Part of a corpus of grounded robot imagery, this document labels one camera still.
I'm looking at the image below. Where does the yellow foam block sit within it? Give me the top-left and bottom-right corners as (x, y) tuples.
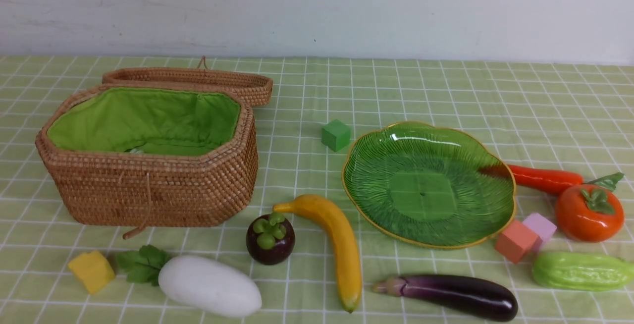
(67, 250), (116, 295)

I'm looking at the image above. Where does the woven wicker basket lid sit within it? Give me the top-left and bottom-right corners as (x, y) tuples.
(102, 57), (274, 107)

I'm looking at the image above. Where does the purple eggplant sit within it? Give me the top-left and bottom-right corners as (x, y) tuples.
(372, 273), (519, 322)

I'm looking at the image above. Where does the green leaf-shaped glass plate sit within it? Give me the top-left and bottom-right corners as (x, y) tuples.
(341, 121), (517, 249)

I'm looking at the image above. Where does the orange persimmon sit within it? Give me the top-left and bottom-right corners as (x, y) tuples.
(555, 184), (625, 243)

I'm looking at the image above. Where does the orange red carrot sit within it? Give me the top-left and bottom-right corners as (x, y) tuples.
(483, 164), (625, 196)

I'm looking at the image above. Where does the salmon pink foam cube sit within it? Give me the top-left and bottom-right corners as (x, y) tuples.
(494, 220), (540, 264)

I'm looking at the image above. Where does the yellow banana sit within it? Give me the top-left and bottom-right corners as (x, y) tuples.
(272, 194), (363, 313)

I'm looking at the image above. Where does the green bitter gourd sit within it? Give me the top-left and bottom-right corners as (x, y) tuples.
(531, 252), (634, 292)

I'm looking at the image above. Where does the white radish with green leaves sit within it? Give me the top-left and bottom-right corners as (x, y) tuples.
(115, 245), (263, 318)

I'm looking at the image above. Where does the dark purple mangosteen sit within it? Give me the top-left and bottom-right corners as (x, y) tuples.
(245, 213), (295, 266)

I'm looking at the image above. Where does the green foam cube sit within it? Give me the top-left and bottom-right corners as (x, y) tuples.
(321, 119), (351, 152)

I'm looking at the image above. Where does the woven wicker basket green lining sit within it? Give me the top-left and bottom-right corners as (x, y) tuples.
(35, 84), (259, 240)

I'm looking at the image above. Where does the green checkered tablecloth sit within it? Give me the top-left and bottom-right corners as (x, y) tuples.
(0, 55), (634, 324)

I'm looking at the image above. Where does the lilac foam cube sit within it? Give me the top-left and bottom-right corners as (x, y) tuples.
(523, 213), (557, 253)

